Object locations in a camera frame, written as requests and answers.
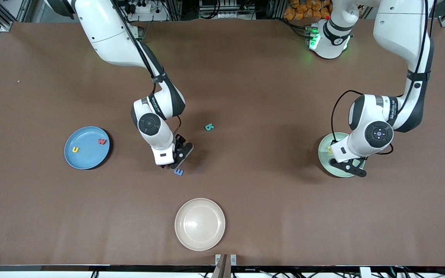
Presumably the beige plate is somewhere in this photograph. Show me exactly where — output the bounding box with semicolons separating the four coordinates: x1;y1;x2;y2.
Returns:
175;198;226;251

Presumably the blue plate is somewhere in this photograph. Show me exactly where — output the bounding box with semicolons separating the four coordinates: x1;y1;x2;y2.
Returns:
64;126;110;170

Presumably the brown table mat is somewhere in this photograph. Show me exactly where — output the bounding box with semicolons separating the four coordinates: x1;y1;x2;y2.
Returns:
0;17;445;267

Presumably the white power strip with plugs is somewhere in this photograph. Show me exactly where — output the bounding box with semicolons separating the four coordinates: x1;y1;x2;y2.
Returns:
129;0;153;14

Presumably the light green plate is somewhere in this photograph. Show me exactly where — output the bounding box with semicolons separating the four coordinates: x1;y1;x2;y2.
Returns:
318;132;366;178

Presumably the bag of orange snacks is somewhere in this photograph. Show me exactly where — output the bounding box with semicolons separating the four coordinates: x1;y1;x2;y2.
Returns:
283;0;333;20

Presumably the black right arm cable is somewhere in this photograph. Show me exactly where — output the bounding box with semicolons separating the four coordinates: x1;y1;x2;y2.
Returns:
110;0;182;136

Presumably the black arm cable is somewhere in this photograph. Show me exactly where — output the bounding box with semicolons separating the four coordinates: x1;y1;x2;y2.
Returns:
110;0;182;136
331;0;433;155

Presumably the metal mounting bracket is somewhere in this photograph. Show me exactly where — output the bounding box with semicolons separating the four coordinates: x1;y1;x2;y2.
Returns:
215;254;237;267

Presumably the camera stand post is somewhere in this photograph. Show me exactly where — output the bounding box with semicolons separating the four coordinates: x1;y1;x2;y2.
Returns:
212;254;231;278

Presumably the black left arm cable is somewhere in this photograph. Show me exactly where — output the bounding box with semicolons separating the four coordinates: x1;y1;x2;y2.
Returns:
331;0;433;155

